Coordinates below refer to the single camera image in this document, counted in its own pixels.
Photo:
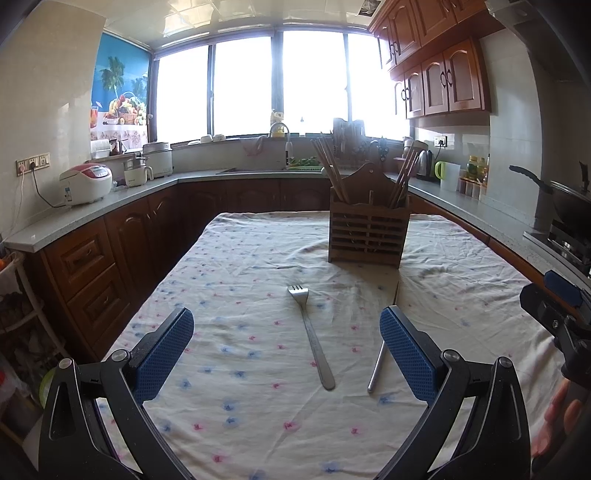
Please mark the green and white pitcher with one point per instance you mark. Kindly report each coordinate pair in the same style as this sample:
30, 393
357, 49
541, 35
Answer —
449, 176

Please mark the large white electric cooker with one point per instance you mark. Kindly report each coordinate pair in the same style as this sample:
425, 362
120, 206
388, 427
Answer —
157, 160

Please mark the person's right hand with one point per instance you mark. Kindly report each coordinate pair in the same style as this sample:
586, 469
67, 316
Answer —
558, 415

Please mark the wooden utensil holder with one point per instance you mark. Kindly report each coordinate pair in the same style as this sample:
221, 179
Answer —
364, 235

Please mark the wooden upper cabinets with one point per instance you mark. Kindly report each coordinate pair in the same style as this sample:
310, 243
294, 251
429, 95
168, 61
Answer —
452, 78

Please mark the black wok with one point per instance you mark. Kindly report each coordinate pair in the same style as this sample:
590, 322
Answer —
568, 198

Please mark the white wall outlet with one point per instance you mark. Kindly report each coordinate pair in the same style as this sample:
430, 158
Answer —
444, 141

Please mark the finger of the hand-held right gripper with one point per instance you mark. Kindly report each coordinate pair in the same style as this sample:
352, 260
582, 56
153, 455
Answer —
561, 287
540, 304

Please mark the curved kitchen faucet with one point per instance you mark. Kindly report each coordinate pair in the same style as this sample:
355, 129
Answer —
289, 150

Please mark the pink basin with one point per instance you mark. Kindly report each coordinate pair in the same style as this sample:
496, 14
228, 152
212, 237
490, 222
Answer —
397, 165

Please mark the wooden lower cabinets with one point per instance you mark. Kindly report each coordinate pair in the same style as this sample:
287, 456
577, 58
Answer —
124, 244

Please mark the steel electric kettle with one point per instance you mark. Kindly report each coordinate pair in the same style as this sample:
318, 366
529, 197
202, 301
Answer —
425, 166

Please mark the metal chopstick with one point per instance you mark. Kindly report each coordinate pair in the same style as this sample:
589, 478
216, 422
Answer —
323, 161
376, 374
400, 177

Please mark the white wall power strip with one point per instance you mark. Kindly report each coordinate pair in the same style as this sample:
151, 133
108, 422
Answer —
33, 164

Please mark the range hood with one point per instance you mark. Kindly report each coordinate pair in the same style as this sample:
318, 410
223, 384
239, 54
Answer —
540, 32

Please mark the white and red rice cooker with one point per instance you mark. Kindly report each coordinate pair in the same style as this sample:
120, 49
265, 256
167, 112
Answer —
85, 183

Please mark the metal fork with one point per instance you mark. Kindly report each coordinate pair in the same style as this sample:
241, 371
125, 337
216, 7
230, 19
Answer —
316, 346

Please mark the yellow bottle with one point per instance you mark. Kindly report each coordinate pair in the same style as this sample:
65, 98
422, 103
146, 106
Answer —
277, 127

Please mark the group of condiment bottles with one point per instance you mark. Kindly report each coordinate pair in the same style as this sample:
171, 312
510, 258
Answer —
475, 170

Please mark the green plastic bowl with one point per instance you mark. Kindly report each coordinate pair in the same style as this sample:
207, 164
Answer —
47, 390

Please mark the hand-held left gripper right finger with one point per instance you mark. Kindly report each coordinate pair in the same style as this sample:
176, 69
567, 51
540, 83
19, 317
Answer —
406, 355

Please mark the white dish box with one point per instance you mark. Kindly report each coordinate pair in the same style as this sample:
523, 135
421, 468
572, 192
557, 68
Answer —
100, 150

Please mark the green basket with vegetables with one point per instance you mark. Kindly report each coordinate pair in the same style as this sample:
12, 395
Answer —
302, 163

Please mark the floral white tablecloth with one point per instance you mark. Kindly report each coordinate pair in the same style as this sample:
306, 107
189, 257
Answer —
231, 397

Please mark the wooden cabinets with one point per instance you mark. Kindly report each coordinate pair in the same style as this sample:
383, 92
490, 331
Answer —
452, 78
124, 244

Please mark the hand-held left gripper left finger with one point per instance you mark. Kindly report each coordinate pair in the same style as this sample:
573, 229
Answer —
168, 353

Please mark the large kitchen window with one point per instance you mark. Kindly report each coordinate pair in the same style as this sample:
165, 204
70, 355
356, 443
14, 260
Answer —
240, 87

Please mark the pink cloth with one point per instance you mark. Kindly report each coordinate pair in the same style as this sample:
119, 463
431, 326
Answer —
252, 146

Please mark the palm and fruit wall poster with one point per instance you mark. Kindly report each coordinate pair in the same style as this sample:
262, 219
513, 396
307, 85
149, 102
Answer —
122, 78

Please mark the beige pot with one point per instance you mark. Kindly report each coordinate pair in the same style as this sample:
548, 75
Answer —
408, 141

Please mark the knife and scissors holder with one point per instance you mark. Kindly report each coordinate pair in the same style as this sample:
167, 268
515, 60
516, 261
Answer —
377, 150

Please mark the gas stove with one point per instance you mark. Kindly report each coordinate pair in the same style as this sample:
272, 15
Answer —
568, 247

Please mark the dish drying rack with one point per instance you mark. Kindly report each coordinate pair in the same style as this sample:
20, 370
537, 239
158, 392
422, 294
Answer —
348, 134

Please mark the row of spice jars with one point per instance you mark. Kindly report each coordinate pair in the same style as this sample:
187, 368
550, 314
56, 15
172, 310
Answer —
470, 188

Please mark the kitchen sink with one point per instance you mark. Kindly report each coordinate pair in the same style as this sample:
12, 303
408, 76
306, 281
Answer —
244, 170

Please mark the white storage rack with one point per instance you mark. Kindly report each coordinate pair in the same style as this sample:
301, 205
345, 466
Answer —
27, 323

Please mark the grey kitchen countertop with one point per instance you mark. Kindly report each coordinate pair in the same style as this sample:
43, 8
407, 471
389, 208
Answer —
78, 214

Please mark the white blender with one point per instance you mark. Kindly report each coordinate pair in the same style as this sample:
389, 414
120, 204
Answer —
136, 174

